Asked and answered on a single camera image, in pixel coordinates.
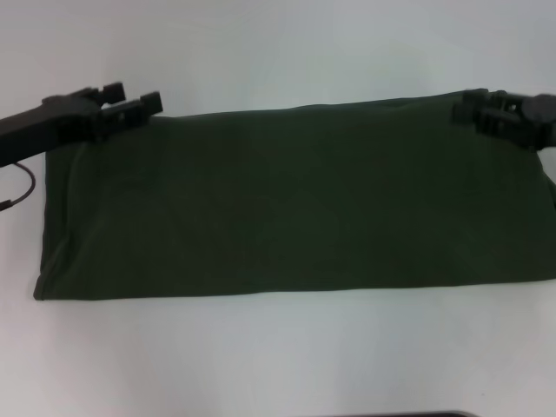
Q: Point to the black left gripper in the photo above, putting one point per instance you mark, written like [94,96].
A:
[43,126]

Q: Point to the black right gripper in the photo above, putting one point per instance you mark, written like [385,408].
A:
[536,123]

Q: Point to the dark green FREE! t-shirt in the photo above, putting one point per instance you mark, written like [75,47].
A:
[295,195]

